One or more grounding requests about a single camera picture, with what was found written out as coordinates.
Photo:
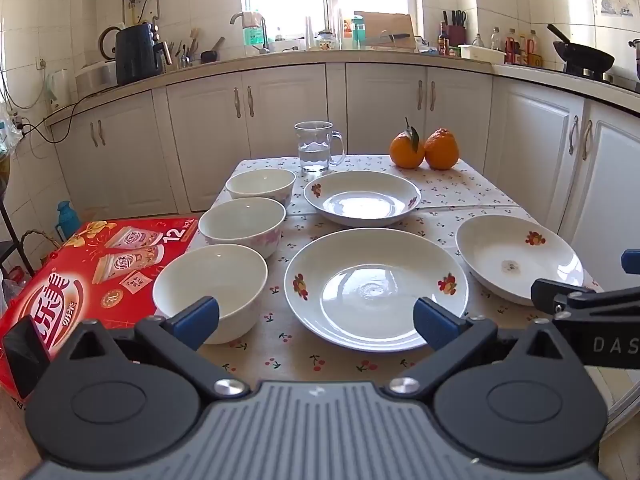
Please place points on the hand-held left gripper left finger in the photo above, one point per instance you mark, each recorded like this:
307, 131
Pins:
197, 317

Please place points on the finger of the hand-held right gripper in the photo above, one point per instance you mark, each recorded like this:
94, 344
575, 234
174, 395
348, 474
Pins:
550, 294
632, 261

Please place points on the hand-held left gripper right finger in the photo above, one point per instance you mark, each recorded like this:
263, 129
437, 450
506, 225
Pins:
432, 322

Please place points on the white bowl pink floral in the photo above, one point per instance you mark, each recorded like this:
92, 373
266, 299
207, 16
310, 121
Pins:
215, 270
260, 182
240, 220

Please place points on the white plate fruit print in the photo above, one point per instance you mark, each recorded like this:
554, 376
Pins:
360, 195
500, 250
370, 270

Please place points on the cherry print tablecloth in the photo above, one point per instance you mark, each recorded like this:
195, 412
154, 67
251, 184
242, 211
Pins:
300, 360

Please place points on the red printed carton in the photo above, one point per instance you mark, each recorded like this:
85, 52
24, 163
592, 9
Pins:
75, 280

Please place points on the blue thermos flask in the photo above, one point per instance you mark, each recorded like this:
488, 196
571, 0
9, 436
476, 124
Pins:
67, 220

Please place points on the orange with green leaf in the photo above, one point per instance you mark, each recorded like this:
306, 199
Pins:
405, 152

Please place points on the bumpy orange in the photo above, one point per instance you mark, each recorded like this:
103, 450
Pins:
441, 150

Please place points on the black gas stove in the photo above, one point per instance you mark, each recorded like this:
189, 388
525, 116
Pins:
600, 76

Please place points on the glass mug with water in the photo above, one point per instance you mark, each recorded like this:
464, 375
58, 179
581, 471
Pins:
312, 152

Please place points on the steel cooking pot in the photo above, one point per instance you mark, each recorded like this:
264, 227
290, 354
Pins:
636, 57

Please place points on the black wok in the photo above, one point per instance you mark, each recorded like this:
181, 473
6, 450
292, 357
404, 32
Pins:
585, 57

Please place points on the white kitchen cabinets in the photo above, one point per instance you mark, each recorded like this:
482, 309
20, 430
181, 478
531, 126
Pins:
300, 100

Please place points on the red label bottle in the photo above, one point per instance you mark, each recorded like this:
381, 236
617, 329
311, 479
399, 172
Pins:
512, 47

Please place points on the white plastic tray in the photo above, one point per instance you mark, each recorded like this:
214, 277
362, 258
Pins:
480, 54

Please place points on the clear plastic bottle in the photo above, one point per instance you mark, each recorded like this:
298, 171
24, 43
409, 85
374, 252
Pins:
496, 40

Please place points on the utensil holder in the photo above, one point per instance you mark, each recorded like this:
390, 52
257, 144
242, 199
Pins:
182, 57

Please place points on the white rice cooker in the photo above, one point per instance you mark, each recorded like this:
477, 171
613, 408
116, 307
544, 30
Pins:
95, 77

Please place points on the small black saucepan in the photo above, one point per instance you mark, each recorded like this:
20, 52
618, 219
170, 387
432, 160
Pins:
210, 56

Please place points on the white electric kettle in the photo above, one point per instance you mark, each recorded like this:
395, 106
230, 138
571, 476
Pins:
59, 87

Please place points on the black air fryer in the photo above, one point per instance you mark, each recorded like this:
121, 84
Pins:
137, 55

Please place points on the dark sauce bottle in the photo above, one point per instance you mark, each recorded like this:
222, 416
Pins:
443, 42

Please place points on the blue plastic packaging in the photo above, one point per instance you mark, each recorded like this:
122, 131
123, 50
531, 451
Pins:
427, 47

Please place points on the dark red knife block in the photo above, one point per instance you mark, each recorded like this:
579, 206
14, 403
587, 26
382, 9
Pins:
456, 34

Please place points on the green dish soap bottle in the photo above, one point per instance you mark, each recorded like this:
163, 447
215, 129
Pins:
252, 35

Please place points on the steel sink faucet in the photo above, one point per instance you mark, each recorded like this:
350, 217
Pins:
264, 35

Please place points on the glass jar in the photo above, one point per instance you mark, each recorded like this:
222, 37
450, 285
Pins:
325, 41

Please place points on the teal drinking bottle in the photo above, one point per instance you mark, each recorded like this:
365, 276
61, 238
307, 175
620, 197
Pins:
358, 30

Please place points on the wooden cutting board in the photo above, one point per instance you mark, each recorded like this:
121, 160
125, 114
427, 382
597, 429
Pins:
390, 22

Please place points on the wall sticker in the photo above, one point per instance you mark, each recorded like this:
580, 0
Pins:
615, 6

